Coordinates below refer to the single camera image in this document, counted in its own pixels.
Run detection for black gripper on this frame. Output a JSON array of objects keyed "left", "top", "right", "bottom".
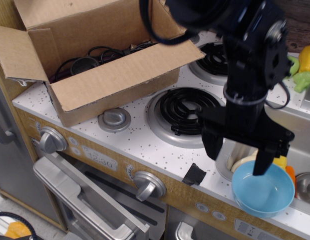
[{"left": 196, "top": 101, "right": 294, "bottom": 176}]

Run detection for light blue plastic bowl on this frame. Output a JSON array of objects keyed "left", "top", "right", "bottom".
[{"left": 232, "top": 161, "right": 295, "bottom": 218}]

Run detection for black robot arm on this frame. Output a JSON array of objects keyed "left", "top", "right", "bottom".
[{"left": 139, "top": 0, "right": 294, "bottom": 176}]

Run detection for cream toy detergent bottle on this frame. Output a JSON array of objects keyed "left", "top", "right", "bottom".
[{"left": 226, "top": 144, "right": 258, "bottom": 173}]

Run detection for yellow toy corn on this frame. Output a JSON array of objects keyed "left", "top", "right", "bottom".
[{"left": 272, "top": 155, "right": 287, "bottom": 171}]

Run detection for black tape piece front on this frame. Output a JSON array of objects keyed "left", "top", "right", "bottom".
[{"left": 182, "top": 163, "right": 206, "bottom": 186}]

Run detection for orange toy carrot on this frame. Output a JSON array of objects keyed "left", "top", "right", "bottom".
[{"left": 285, "top": 165, "right": 296, "bottom": 190}]

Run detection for silver metal sink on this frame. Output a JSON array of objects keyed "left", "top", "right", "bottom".
[{"left": 215, "top": 106, "right": 310, "bottom": 181}]

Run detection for front black stove burner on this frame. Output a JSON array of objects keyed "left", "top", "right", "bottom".
[{"left": 147, "top": 87, "right": 225, "bottom": 149}]

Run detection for black stove burner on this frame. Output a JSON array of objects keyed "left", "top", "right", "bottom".
[
  {"left": 189, "top": 41, "right": 228, "bottom": 86},
  {"left": 147, "top": 87, "right": 225, "bottom": 149}
]

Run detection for rear black stove burner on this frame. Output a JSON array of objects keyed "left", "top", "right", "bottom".
[{"left": 189, "top": 41, "right": 228, "bottom": 86}]

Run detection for right silver oven knob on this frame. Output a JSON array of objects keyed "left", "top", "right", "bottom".
[{"left": 134, "top": 170, "right": 167, "bottom": 202}]

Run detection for silver oven knob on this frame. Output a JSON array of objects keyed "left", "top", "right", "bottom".
[
  {"left": 134, "top": 170, "right": 167, "bottom": 202},
  {"left": 40, "top": 126, "right": 68, "bottom": 154}
]

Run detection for green toy broccoli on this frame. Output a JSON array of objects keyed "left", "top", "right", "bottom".
[{"left": 293, "top": 71, "right": 310, "bottom": 93}]

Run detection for green toy pear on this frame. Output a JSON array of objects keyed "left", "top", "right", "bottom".
[{"left": 287, "top": 55, "right": 300, "bottom": 76}]

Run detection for yellow toy bell pepper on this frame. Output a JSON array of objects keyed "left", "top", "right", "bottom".
[{"left": 298, "top": 45, "right": 310, "bottom": 73}]

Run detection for silver countertop knob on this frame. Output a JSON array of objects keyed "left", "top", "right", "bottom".
[{"left": 98, "top": 108, "right": 131, "bottom": 133}]

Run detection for oven clock display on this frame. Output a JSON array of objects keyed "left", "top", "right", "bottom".
[{"left": 82, "top": 145, "right": 118, "bottom": 172}]

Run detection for silver oven door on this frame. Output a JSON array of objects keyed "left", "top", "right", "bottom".
[{"left": 33, "top": 152, "right": 168, "bottom": 240}]

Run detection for open cardboard box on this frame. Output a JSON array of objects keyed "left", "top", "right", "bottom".
[{"left": 0, "top": 0, "right": 203, "bottom": 127}]

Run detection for left silver oven knob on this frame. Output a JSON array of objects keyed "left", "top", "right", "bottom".
[{"left": 40, "top": 126, "right": 68, "bottom": 154}]

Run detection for orange object on floor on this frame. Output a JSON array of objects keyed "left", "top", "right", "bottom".
[{"left": 4, "top": 221, "right": 32, "bottom": 239}]

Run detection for grey dishwasher door handle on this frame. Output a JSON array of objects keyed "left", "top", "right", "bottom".
[{"left": 174, "top": 222, "right": 194, "bottom": 240}]

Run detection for black cables in box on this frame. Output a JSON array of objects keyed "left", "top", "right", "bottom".
[{"left": 49, "top": 41, "right": 159, "bottom": 83}]

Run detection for black cable on floor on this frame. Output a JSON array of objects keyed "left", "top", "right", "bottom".
[{"left": 0, "top": 211, "right": 37, "bottom": 240}]

